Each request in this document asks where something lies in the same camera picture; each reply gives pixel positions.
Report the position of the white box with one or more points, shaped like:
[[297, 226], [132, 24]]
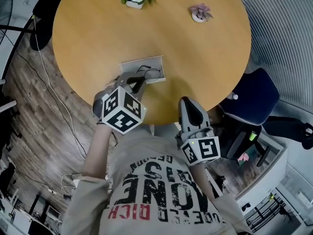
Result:
[[132, 66]]

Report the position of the small pink succulent pot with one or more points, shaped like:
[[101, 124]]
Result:
[[199, 13]]

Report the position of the black floor fan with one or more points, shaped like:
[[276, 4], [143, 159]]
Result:
[[5, 8]]

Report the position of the person's printed grey shirt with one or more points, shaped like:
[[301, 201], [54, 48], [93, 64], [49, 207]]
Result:
[[151, 192]]

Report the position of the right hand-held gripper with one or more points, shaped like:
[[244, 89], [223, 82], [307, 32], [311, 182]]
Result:
[[207, 149]]

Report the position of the yellow-green sticky note pad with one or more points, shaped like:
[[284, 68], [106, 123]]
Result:
[[253, 136]]

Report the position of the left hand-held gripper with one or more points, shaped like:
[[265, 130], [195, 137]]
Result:
[[119, 109]]

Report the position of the person's right forearm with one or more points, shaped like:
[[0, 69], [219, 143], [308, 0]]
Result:
[[201, 182]]

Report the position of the black eyeglasses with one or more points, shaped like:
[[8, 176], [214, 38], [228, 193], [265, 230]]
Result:
[[159, 70]]

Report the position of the clear water bottle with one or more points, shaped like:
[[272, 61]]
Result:
[[235, 97]]

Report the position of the black mesh office chair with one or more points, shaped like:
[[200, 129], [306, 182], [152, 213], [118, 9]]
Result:
[[283, 128]]

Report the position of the person's left forearm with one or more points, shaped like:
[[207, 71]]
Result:
[[96, 153]]

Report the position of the pink paper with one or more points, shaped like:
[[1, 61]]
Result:
[[243, 157]]

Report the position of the blue chair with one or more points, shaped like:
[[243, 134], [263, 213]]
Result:
[[256, 94]]

